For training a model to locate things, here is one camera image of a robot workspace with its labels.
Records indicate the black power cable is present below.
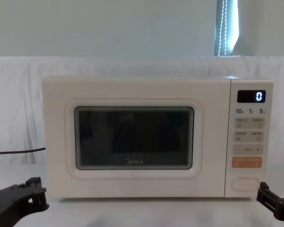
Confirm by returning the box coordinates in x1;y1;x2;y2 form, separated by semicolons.
0;147;46;156

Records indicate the white curtain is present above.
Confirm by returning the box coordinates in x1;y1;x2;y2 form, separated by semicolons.
0;0;284;164

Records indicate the white table cloth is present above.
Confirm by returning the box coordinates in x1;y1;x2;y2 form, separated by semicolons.
0;151;284;227

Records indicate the cream microwave oven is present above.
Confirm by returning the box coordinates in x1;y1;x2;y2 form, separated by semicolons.
42;76;274;199

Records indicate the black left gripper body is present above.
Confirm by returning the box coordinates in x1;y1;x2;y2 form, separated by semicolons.
0;184;34;227

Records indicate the oven control panel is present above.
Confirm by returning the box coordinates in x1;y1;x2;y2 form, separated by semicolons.
224;78;274;198

